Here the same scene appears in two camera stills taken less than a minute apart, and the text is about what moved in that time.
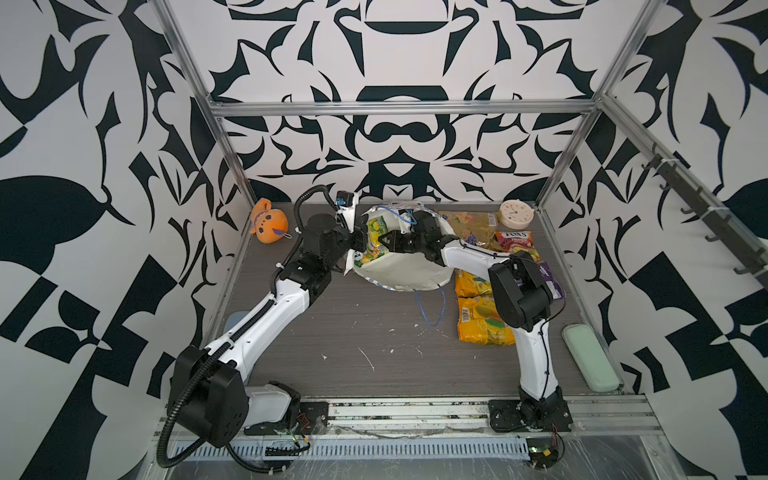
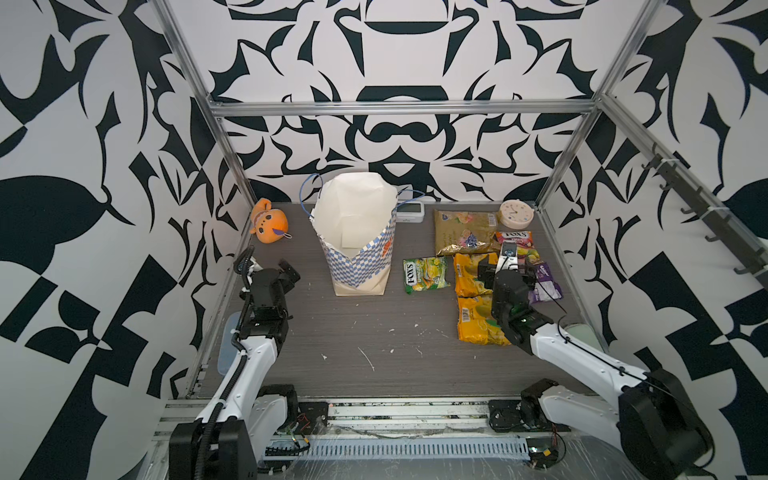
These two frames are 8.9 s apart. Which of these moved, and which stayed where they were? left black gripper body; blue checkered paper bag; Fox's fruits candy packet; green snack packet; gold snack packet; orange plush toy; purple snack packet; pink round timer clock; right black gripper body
Moved: right black gripper body; blue checkered paper bag; green snack packet; left black gripper body
Stayed: gold snack packet; Fox's fruits candy packet; orange plush toy; purple snack packet; pink round timer clock
